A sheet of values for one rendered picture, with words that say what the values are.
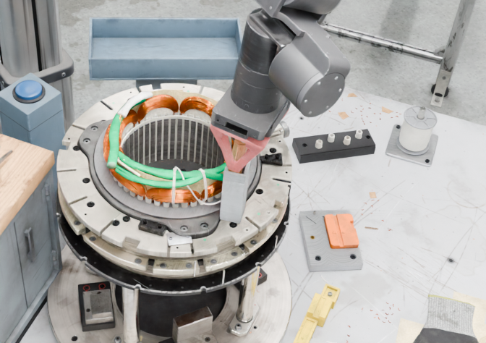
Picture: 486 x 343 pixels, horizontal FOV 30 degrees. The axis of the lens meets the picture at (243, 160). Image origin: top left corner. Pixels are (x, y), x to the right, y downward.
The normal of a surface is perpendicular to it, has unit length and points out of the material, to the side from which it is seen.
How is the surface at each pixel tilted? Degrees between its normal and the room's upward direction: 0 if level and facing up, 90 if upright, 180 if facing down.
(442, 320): 10
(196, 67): 90
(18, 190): 0
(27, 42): 90
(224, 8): 0
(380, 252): 0
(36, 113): 90
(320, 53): 63
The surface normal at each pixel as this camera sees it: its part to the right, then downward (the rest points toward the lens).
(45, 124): 0.78, 0.49
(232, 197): -0.22, 0.69
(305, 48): -0.69, -0.01
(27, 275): 0.93, 0.30
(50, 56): 0.56, 0.62
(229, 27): 0.10, 0.72
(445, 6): 0.08, -0.69
